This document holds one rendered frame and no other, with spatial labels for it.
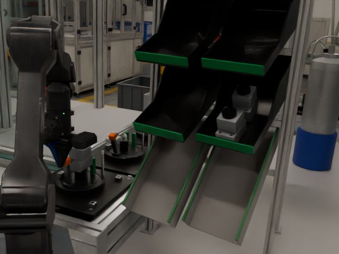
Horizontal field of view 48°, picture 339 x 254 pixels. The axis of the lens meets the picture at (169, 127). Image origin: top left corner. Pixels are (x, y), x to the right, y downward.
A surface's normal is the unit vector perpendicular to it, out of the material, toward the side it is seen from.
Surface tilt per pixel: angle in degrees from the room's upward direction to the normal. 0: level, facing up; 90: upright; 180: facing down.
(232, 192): 45
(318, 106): 90
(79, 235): 90
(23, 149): 64
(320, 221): 0
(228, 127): 115
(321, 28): 90
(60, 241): 0
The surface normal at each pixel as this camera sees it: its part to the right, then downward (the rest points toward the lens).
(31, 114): 0.14, -0.15
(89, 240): -0.37, 0.26
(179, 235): 0.05, -0.95
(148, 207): -0.34, -0.51
